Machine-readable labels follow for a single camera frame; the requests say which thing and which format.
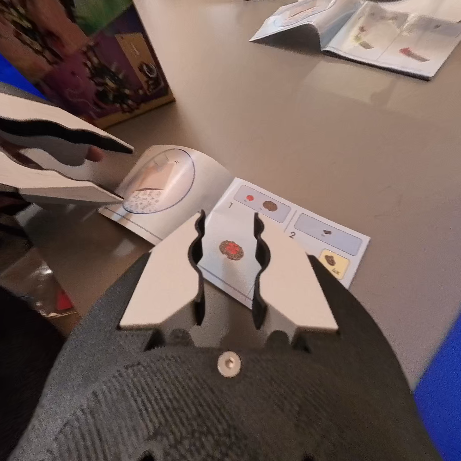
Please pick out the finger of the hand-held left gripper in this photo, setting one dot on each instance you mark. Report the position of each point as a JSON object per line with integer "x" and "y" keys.
{"x": 46, "y": 111}
{"x": 54, "y": 185}

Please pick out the instruction booklet with yellow back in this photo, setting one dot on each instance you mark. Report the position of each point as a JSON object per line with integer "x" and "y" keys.
{"x": 230, "y": 223}

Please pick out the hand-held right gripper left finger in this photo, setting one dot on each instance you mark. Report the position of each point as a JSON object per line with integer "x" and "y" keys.
{"x": 162, "y": 284}

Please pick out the open light blue instruction booklet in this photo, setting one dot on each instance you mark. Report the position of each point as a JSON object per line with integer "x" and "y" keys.
{"x": 360, "y": 32}

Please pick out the colourful toy brick set box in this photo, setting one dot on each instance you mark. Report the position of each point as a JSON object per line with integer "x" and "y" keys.
{"x": 90, "y": 61}

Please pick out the clear plastic parts bag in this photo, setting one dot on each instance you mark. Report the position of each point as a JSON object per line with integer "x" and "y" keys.
{"x": 32, "y": 284}

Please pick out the blue plastic bin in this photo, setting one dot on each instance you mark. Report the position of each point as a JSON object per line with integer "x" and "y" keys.
{"x": 14, "y": 77}
{"x": 441, "y": 396}

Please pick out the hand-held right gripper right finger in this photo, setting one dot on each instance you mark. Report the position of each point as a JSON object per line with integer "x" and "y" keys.
{"x": 295, "y": 288}

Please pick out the person's left hand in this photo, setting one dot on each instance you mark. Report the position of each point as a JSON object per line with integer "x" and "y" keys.
{"x": 96, "y": 155}

